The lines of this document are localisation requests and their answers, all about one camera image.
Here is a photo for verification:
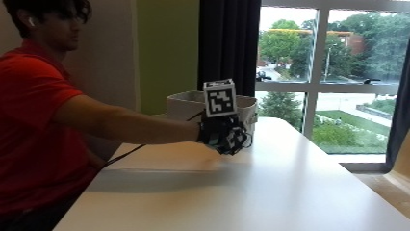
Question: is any dark curtain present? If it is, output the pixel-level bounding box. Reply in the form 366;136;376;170
384;38;410;173
196;0;262;98

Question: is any white fabric basket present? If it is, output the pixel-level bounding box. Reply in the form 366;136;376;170
165;90;258;137

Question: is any the person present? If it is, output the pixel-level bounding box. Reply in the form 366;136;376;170
0;0;203;231

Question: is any white cube with black markers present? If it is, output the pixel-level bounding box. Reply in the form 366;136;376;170
203;78;239;118

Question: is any white window frame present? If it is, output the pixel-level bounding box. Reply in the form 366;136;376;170
255;0;410;173

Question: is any black cable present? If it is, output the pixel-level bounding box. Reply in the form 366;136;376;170
101;111;207;167

